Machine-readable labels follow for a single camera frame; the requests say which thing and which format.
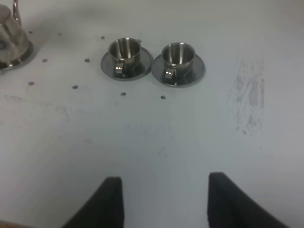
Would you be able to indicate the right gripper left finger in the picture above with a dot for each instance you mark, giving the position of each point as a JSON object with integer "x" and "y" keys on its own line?
{"x": 105, "y": 208}

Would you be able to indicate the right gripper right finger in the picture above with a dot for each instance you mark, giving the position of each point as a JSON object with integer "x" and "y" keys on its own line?
{"x": 230, "y": 207}

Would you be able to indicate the stainless steel teapot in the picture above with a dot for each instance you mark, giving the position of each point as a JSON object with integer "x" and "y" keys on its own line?
{"x": 13, "y": 39}

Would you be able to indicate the round steel teapot coaster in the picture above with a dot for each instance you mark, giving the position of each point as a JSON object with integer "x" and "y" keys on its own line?
{"x": 16, "y": 62}

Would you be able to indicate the right steel saucer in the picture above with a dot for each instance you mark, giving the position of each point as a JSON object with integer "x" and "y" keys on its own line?
{"x": 198, "y": 69}

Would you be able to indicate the steel saucer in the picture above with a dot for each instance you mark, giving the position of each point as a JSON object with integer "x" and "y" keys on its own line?
{"x": 198, "y": 69}
{"x": 145, "y": 61}

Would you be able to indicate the left steel saucer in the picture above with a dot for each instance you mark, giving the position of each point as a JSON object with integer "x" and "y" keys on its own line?
{"x": 145, "y": 61}

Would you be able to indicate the left steel teacup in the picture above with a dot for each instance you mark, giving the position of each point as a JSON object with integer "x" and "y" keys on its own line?
{"x": 126, "y": 56}

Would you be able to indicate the steel teacup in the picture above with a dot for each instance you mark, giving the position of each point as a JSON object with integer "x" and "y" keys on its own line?
{"x": 178, "y": 61}
{"x": 126, "y": 56}

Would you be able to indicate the right steel teacup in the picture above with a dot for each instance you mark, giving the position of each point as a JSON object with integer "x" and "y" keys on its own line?
{"x": 178, "y": 61}

